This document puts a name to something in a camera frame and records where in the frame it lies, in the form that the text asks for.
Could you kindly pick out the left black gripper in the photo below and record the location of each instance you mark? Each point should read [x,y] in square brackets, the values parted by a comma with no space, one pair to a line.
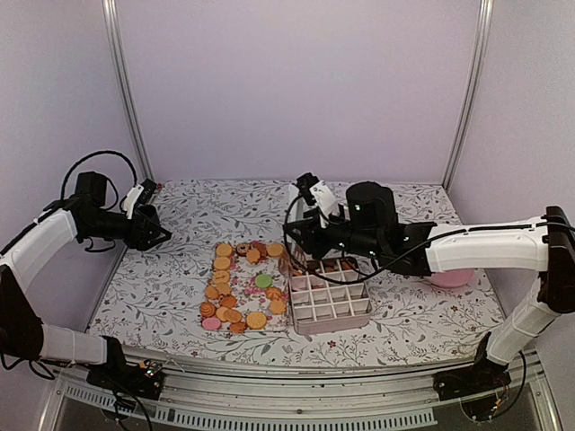
[141,241]

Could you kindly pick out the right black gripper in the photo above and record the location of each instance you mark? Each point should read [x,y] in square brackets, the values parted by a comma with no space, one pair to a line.
[311,243]

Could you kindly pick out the metal serving tongs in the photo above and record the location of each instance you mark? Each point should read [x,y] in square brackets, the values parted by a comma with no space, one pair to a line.
[286,266]

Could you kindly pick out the metal divided cookie tin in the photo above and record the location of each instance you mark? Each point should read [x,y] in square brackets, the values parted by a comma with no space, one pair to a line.
[329,298]

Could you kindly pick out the swirl orange cookie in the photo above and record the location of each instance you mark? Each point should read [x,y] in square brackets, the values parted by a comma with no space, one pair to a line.
[207,310]

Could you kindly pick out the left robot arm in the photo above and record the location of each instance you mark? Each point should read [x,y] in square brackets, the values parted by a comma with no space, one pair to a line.
[80,217]

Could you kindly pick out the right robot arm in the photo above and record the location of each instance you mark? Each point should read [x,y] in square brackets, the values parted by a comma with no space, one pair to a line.
[367,225]

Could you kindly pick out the round tan cookie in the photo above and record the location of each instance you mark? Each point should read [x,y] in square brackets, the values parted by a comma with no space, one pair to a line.
[274,250]

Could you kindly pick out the chocolate donut cookie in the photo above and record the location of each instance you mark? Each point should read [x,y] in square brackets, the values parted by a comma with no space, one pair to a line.
[242,249]

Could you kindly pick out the floral tablecloth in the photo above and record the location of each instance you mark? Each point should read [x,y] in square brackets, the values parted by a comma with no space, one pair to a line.
[153,299]

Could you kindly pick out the red mark round cookie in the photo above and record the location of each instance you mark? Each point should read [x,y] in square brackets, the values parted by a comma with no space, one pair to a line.
[221,277]

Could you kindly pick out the floral cookie tray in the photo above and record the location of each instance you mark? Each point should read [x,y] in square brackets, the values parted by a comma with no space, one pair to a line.
[241,305]

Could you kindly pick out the pink plate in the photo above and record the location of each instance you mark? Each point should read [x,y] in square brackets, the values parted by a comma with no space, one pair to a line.
[452,278]

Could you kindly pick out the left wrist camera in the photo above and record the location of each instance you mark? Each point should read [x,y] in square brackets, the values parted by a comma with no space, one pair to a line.
[138,196]

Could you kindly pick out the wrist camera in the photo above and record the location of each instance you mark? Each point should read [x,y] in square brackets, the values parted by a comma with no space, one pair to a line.
[138,196]
[317,194]

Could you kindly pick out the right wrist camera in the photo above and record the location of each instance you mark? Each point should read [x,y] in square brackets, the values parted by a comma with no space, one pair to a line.
[317,194]

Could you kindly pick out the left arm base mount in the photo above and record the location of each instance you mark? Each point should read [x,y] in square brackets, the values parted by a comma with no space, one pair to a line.
[140,380]

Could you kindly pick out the left aluminium frame post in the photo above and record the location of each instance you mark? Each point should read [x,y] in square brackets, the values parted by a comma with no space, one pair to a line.
[111,22]

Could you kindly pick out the aluminium frame post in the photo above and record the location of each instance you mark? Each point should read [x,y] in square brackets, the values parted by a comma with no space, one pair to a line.
[111,22]
[480,45]

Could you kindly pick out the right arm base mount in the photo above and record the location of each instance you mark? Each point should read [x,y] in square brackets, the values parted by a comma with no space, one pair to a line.
[481,389]

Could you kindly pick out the right aluminium frame post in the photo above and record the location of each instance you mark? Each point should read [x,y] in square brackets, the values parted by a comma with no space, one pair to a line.
[480,45]

